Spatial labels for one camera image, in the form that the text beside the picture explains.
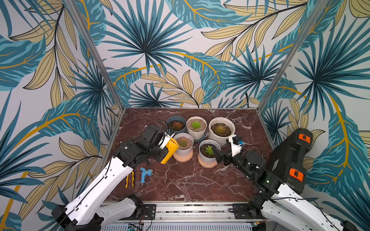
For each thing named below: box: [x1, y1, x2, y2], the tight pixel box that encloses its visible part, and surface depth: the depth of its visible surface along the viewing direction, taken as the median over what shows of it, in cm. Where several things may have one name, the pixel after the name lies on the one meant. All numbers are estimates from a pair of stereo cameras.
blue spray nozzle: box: [140, 167, 154, 187], surface depth 85 cm
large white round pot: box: [208, 116, 236, 146], surface depth 97 cm
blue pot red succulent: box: [166, 115, 188, 135], surface depth 99 cm
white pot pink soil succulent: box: [172, 132, 194, 157], surface depth 92 cm
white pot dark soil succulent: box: [197, 139, 222, 168], surface depth 90 cm
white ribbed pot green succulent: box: [186, 115, 208, 141], surface depth 97 cm
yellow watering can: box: [160, 138, 180, 165], surface depth 72 cm
